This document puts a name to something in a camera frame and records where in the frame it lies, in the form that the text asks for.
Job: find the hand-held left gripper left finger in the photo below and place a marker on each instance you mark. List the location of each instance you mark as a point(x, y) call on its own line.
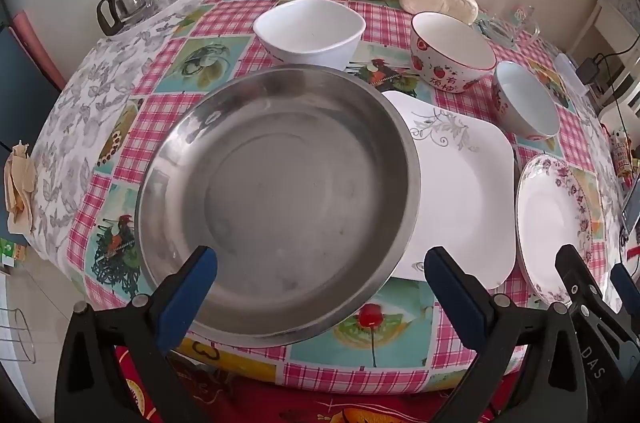
point(187, 298)

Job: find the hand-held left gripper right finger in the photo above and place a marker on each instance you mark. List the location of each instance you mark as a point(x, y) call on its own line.
point(457, 303)

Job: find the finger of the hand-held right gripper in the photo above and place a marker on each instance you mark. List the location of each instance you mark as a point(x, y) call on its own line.
point(627, 283)
point(575, 273)

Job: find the white power strip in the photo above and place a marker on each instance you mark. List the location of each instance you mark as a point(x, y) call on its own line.
point(567, 70)

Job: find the pale blue strawberry print bowl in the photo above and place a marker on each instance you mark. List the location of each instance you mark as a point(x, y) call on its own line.
point(525, 103)

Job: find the white tray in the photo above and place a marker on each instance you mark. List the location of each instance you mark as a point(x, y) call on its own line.
point(170, 10)

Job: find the green box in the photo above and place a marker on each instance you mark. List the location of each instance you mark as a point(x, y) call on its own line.
point(12, 253)

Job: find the round pink floral plate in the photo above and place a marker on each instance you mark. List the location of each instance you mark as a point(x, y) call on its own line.
point(547, 223)

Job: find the white square bowl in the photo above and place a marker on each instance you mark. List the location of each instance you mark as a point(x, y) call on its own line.
point(310, 28)

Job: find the white stand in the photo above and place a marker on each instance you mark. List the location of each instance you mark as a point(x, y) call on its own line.
point(615, 10)

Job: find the pink checked printed tablecloth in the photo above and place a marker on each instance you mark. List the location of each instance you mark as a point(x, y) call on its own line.
point(220, 20)

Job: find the patterned snack box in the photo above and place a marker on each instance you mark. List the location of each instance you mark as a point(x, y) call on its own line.
point(621, 153)

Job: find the red rimmed strawberry print bowl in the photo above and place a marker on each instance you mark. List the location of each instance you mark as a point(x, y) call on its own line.
point(450, 48)

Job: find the pink board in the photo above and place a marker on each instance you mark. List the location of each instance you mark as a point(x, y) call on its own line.
point(37, 48)

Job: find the clear glass mug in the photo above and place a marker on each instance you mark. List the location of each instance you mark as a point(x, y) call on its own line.
point(515, 15)

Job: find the black charger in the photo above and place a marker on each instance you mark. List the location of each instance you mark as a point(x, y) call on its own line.
point(587, 72)

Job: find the white carved chair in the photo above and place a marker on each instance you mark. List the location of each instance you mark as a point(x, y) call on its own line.
point(631, 83)

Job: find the crumpled beige paper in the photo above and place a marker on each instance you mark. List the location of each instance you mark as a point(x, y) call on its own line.
point(20, 188)

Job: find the white square plate grey print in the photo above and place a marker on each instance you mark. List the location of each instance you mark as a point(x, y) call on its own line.
point(460, 183)

